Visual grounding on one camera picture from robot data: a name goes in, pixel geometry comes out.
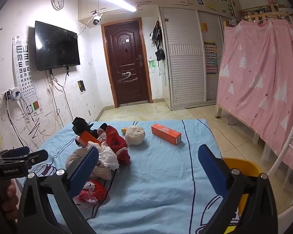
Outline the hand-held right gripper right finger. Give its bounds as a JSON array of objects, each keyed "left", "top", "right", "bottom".
[{"left": 197, "top": 144, "right": 279, "bottom": 234}]

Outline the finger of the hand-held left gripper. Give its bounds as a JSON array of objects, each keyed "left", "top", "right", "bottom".
[
  {"left": 22, "top": 149, "right": 49, "bottom": 169},
  {"left": 0, "top": 147, "right": 30, "bottom": 158}
]

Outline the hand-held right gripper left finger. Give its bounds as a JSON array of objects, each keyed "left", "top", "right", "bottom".
[{"left": 16, "top": 146, "right": 99, "bottom": 234}]

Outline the beige knitted scarf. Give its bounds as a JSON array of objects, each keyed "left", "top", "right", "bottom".
[{"left": 65, "top": 149, "right": 113, "bottom": 180}]

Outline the red printed plastic bag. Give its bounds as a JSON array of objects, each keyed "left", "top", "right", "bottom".
[{"left": 73, "top": 180, "right": 107, "bottom": 209}]

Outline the person's left hand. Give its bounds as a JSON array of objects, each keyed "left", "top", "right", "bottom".
[{"left": 1, "top": 179, "right": 20, "bottom": 215}]

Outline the white crumpled cloth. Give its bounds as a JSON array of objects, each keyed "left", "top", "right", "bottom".
[{"left": 87, "top": 141, "right": 120, "bottom": 171}]

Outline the long orange carton box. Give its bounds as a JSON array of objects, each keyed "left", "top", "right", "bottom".
[{"left": 76, "top": 130, "right": 102, "bottom": 147}]

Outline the red cloth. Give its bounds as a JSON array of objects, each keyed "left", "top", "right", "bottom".
[{"left": 105, "top": 125, "right": 131, "bottom": 165}]

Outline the black plastic bag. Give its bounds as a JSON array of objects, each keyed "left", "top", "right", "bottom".
[{"left": 72, "top": 117, "right": 108, "bottom": 138}]

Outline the light blue bed sheet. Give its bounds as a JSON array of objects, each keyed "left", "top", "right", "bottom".
[{"left": 16, "top": 119, "right": 242, "bottom": 234}]

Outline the white power strip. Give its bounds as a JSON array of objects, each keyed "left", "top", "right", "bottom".
[{"left": 5, "top": 88, "right": 21, "bottom": 102}]

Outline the white crumpled plastic bag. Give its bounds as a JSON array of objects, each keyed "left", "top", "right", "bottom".
[{"left": 125, "top": 125, "right": 146, "bottom": 146}]

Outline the short orange carton box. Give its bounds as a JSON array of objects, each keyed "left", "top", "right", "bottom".
[{"left": 151, "top": 123, "right": 182, "bottom": 145}]

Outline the eye test chart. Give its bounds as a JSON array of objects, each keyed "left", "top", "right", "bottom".
[{"left": 13, "top": 37, "right": 43, "bottom": 114}]

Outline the white slatted chair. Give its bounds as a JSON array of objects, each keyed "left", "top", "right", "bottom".
[{"left": 261, "top": 110, "right": 293, "bottom": 234}]

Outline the white louvered wardrobe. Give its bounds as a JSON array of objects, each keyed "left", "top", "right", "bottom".
[{"left": 159, "top": 7, "right": 226, "bottom": 110}]

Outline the pink tree print curtain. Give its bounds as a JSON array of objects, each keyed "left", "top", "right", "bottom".
[{"left": 216, "top": 19, "right": 293, "bottom": 176}]

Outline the dark red door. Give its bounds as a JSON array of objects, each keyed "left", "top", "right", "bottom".
[{"left": 101, "top": 18, "right": 153, "bottom": 108}]

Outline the colourful grid poster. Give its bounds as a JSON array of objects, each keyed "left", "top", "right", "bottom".
[{"left": 204, "top": 41, "right": 219, "bottom": 75}]

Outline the black wall television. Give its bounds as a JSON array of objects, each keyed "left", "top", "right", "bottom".
[{"left": 35, "top": 21, "right": 81, "bottom": 72}]

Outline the white security camera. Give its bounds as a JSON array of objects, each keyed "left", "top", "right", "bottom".
[{"left": 92, "top": 11, "right": 103, "bottom": 26}]

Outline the round wall clock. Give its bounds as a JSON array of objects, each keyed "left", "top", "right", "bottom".
[{"left": 51, "top": 0, "right": 65, "bottom": 11}]

